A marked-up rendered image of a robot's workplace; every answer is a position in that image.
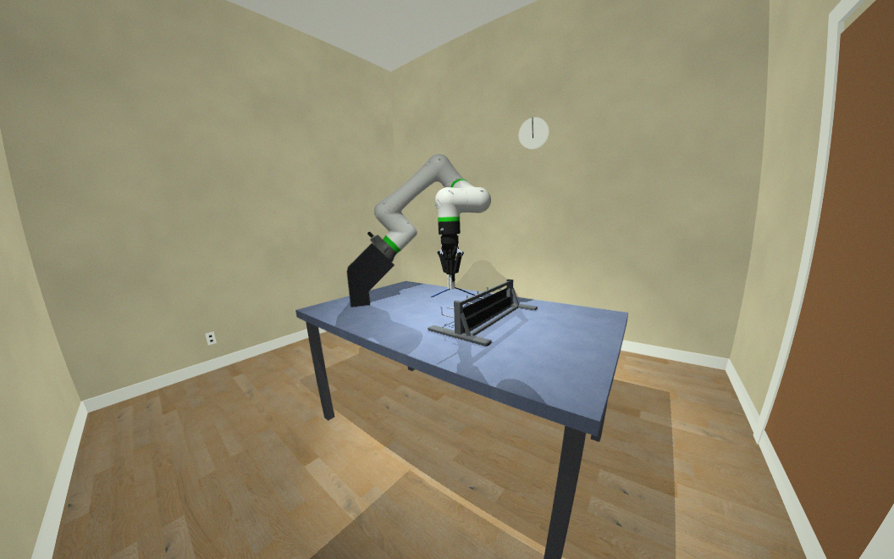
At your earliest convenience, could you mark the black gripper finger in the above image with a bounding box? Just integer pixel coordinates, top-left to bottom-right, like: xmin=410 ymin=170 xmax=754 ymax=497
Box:
xmin=449 ymin=247 xmax=464 ymax=290
xmin=438 ymin=249 xmax=450 ymax=289

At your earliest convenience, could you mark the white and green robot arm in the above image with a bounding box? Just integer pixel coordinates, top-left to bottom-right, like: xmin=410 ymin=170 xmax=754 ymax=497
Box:
xmin=367 ymin=154 xmax=491 ymax=262

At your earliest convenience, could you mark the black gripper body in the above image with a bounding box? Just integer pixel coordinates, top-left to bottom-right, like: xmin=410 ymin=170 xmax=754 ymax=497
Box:
xmin=441 ymin=235 xmax=459 ymax=257

